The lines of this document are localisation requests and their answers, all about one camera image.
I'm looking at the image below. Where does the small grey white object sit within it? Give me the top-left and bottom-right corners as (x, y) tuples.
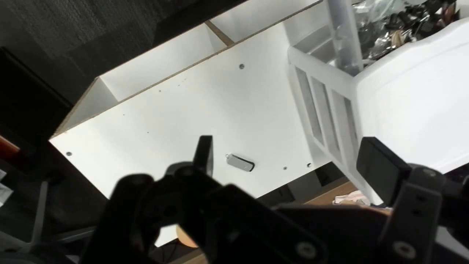
(226, 152), (256, 173)

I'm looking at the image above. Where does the clear plastic drawer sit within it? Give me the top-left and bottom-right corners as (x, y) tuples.
(324, 0), (463, 77)

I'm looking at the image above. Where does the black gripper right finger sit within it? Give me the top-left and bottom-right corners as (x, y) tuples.
(356, 136), (415, 206)

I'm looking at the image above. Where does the white shelf cabinet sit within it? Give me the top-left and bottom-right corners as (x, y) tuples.
(48, 0), (363, 199)

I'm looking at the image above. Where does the wooden desk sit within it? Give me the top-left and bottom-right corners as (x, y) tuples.
(302, 179), (393, 212)

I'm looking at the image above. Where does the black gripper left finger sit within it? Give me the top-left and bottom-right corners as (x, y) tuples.
(193, 135), (215, 177)

